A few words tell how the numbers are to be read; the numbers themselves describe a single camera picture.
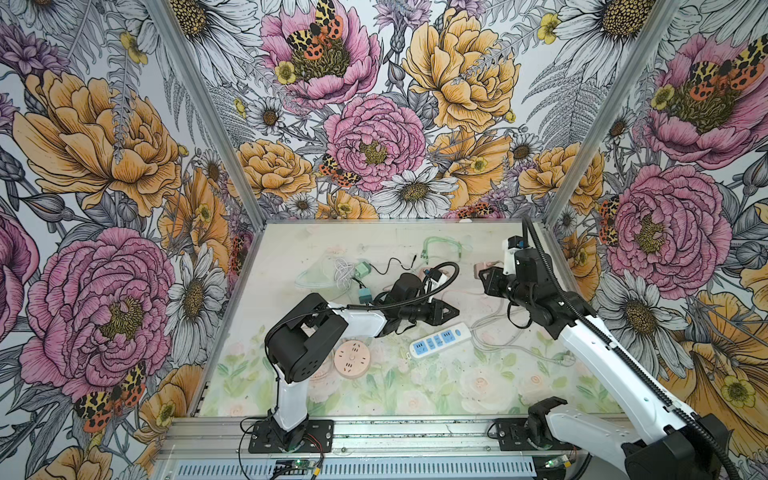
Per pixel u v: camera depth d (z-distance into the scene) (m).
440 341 0.88
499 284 0.69
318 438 0.73
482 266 0.78
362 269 1.05
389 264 1.08
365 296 0.97
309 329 0.55
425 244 1.15
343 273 1.02
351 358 0.85
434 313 0.78
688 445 0.37
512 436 0.73
